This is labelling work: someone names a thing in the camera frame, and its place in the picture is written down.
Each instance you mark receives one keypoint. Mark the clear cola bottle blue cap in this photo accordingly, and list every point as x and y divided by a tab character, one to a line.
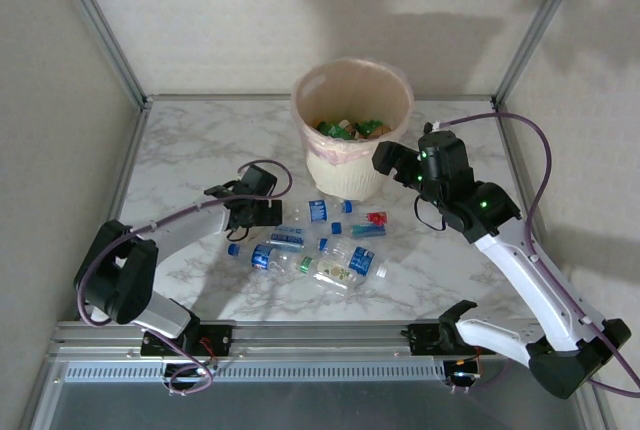
260	256

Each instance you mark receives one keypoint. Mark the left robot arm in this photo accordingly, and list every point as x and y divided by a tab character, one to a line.
125	275

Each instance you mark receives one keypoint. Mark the white ribbed plastic bin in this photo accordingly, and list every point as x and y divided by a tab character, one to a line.
345	175

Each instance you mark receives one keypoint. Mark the pink translucent bin liner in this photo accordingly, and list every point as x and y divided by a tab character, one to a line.
350	95

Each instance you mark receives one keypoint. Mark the crushed clear bottle blue label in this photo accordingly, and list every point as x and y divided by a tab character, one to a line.
289	241

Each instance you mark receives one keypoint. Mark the clear bottle blue label blue cap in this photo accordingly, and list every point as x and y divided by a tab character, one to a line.
317	210

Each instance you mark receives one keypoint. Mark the clear bottle with red label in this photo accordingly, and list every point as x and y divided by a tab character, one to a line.
376	218

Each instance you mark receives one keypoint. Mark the clear bottle with blue cap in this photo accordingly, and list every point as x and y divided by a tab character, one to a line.
336	226

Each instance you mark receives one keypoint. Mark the clear bottle green white cap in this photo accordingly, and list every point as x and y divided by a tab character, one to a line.
330	271

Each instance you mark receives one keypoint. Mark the large clear bottle white cap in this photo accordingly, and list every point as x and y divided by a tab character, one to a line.
361	258

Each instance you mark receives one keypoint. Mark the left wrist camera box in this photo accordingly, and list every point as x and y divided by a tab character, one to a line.
259	180

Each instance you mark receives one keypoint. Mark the aluminium side rail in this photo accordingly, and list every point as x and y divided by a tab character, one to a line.
515	150
131	160

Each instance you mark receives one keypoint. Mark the aluminium back rail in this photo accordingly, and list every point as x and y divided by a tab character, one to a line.
225	98

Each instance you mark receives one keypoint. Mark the wide aluminium mounting rail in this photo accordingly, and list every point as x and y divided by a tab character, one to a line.
320	337

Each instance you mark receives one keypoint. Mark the aluminium frame post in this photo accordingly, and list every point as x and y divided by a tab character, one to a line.
100	25
540	25

